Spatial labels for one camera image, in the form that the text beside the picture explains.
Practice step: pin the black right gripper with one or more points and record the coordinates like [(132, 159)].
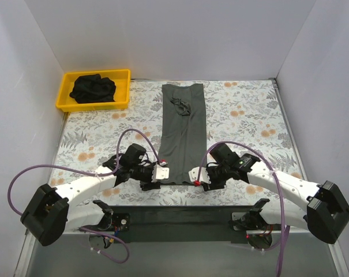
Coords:
[(207, 185)]

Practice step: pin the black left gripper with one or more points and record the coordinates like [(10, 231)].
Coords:
[(150, 184)]

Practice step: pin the dark grey t shirt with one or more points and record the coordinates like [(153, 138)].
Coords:
[(184, 130)]

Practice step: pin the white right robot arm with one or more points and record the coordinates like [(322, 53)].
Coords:
[(319, 208)]

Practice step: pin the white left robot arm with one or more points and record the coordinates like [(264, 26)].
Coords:
[(76, 190)]

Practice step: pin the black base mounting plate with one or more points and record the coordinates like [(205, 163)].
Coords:
[(188, 223)]

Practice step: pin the floral patterned table mat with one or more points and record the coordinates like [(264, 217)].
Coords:
[(247, 114)]

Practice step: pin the black t shirt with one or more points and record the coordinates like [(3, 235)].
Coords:
[(93, 89)]

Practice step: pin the yellow plastic bin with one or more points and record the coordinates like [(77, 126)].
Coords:
[(121, 78)]

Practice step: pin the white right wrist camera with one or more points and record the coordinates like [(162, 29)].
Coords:
[(199, 176)]

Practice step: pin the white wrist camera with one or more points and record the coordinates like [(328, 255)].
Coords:
[(199, 176), (161, 171)]

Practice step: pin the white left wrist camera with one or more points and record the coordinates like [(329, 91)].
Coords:
[(161, 171)]

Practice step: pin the aluminium front rail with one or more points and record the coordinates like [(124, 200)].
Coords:
[(149, 224)]

